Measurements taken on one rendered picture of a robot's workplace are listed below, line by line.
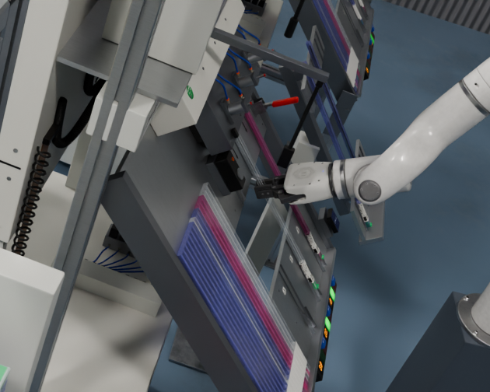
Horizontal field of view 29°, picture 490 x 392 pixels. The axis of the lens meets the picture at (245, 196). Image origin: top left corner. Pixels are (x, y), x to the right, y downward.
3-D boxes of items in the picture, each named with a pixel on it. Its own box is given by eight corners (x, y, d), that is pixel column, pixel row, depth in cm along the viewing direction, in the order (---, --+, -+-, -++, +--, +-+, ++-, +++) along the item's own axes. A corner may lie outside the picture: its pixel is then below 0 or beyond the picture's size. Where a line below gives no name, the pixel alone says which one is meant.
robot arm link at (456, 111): (491, 126, 181) (369, 219, 193) (491, 107, 196) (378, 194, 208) (460, 90, 181) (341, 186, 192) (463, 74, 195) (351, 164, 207)
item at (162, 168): (248, 134, 224) (267, 127, 222) (185, 324, 171) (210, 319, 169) (185, 12, 209) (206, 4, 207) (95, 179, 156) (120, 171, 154)
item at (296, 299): (317, 250, 240) (329, 247, 239) (279, 457, 187) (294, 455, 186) (288, 191, 232) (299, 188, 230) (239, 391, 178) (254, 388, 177)
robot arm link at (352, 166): (348, 204, 200) (354, 190, 208) (411, 197, 196) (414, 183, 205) (341, 166, 198) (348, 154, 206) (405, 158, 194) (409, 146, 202)
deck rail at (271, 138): (311, 252, 243) (334, 246, 241) (309, 257, 242) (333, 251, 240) (187, 8, 210) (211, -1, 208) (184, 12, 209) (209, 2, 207)
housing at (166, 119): (189, 29, 211) (246, 8, 206) (128, 146, 172) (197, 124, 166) (173, -2, 207) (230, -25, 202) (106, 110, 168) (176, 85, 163)
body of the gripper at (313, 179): (337, 152, 206) (287, 159, 209) (332, 178, 198) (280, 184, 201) (344, 180, 210) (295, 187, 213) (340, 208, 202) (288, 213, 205)
